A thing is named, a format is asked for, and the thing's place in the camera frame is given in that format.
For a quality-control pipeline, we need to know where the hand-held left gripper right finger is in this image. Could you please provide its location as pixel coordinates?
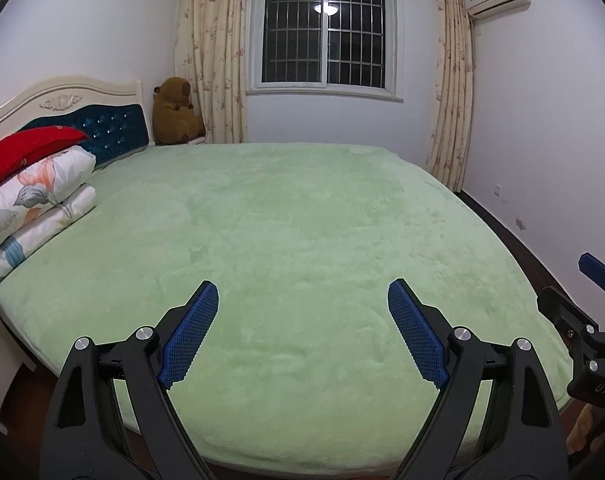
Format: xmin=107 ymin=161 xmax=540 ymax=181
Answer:
xmin=387 ymin=277 xmax=568 ymax=480

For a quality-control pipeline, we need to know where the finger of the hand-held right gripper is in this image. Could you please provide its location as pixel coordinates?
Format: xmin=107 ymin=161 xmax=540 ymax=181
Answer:
xmin=577 ymin=252 xmax=605 ymax=318
xmin=537 ymin=285 xmax=601 ymax=358

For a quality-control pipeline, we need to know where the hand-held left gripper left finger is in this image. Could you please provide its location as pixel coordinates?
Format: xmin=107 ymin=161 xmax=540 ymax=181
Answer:
xmin=40 ymin=280 xmax=220 ymax=480

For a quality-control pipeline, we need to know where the person's right hand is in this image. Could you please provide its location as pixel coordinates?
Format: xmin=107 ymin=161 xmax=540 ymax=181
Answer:
xmin=567 ymin=404 xmax=599 ymax=456

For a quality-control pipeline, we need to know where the green bed blanket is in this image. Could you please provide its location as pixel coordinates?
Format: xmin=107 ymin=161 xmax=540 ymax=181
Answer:
xmin=0 ymin=142 xmax=576 ymax=476

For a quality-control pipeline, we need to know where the lower floral white pillow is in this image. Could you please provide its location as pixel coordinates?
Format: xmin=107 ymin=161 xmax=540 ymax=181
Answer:
xmin=0 ymin=184 xmax=97 ymax=291

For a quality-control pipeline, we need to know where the floral white pillow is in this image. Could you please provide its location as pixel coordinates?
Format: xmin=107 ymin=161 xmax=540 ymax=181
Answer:
xmin=0 ymin=146 xmax=97 ymax=254
xmin=0 ymin=184 xmax=97 ymax=291

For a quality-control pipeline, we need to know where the white nightstand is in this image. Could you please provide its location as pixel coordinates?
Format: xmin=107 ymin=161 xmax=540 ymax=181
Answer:
xmin=0 ymin=290 xmax=37 ymax=436

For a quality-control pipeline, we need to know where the upper floral white pillow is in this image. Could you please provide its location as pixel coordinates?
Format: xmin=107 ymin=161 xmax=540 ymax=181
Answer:
xmin=0 ymin=146 xmax=97 ymax=254

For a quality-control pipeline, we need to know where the brown teddy bear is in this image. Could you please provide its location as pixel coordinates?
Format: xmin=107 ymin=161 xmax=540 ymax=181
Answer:
xmin=152 ymin=77 xmax=206 ymax=145

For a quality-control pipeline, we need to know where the beige floral curtain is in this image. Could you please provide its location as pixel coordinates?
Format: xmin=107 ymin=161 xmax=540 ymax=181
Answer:
xmin=425 ymin=0 xmax=476 ymax=193
xmin=175 ymin=0 xmax=253 ymax=145

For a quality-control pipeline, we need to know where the red pillow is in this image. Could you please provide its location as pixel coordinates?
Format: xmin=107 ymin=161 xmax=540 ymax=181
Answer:
xmin=0 ymin=126 xmax=90 ymax=196

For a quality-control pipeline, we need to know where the white and blue headboard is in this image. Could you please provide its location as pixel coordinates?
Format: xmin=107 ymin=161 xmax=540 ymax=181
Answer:
xmin=0 ymin=76 xmax=150 ymax=171

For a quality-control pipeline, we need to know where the barred window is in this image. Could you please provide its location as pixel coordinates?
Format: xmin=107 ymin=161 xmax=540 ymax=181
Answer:
xmin=246 ymin=0 xmax=403 ymax=103

